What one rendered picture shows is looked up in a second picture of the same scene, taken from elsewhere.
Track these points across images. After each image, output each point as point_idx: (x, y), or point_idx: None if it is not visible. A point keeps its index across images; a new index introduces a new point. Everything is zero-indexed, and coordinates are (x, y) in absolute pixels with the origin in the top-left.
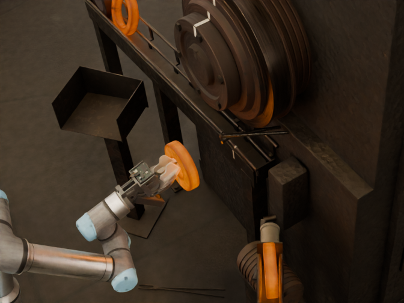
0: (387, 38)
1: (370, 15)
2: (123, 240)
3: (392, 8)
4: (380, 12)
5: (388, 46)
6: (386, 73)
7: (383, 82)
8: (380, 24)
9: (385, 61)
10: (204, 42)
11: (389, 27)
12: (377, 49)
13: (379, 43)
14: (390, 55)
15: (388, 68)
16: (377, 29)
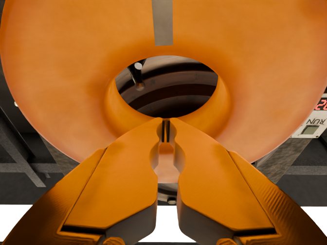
0: (56, 159)
1: (74, 162)
2: None
3: (62, 171)
4: (68, 166)
5: (53, 155)
6: (44, 142)
7: (41, 136)
8: (65, 162)
9: (49, 148)
10: (165, 198)
11: (58, 163)
12: (58, 150)
13: (60, 153)
14: (49, 151)
15: (45, 144)
16: (65, 159)
